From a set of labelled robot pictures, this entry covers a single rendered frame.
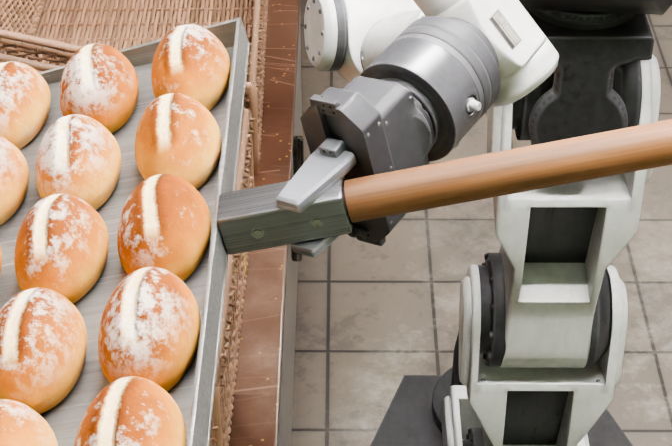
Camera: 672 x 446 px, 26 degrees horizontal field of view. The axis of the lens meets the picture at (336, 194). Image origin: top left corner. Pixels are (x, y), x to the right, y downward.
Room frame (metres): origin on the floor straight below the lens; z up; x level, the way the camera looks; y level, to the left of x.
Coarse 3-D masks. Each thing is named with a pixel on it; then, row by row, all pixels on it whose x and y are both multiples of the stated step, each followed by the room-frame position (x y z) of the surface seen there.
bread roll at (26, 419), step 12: (0, 408) 0.62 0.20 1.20; (12, 408) 0.62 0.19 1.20; (24, 408) 0.63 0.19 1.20; (0, 420) 0.61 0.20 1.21; (12, 420) 0.61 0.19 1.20; (24, 420) 0.61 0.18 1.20; (36, 420) 0.62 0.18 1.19; (0, 432) 0.60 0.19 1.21; (12, 432) 0.60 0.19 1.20; (24, 432) 0.60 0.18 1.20; (36, 432) 0.61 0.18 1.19; (48, 432) 0.62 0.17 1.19; (0, 444) 0.59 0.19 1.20; (12, 444) 0.59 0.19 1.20; (24, 444) 0.60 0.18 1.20; (36, 444) 0.60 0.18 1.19; (48, 444) 0.61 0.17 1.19
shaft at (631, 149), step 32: (640, 128) 0.81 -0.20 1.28; (480, 160) 0.81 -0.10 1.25; (512, 160) 0.80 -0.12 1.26; (544, 160) 0.80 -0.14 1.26; (576, 160) 0.79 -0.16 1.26; (608, 160) 0.79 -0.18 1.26; (640, 160) 0.79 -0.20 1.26; (352, 192) 0.80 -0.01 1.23; (384, 192) 0.80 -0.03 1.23; (416, 192) 0.79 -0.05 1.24; (448, 192) 0.79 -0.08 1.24; (480, 192) 0.79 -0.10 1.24; (512, 192) 0.79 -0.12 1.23
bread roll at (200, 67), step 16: (176, 32) 1.03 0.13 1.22; (192, 32) 1.02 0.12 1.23; (208, 32) 1.04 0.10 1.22; (160, 48) 1.01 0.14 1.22; (176, 48) 1.00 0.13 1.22; (192, 48) 1.00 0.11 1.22; (208, 48) 1.01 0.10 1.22; (224, 48) 1.03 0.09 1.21; (160, 64) 1.00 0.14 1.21; (176, 64) 0.99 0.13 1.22; (192, 64) 0.99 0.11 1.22; (208, 64) 1.00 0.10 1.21; (224, 64) 1.01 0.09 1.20; (160, 80) 0.99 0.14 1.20; (176, 80) 0.98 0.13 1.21; (192, 80) 0.98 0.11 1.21; (208, 80) 0.98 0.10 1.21; (224, 80) 1.00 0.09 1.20; (192, 96) 0.97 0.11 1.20; (208, 96) 0.98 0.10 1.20
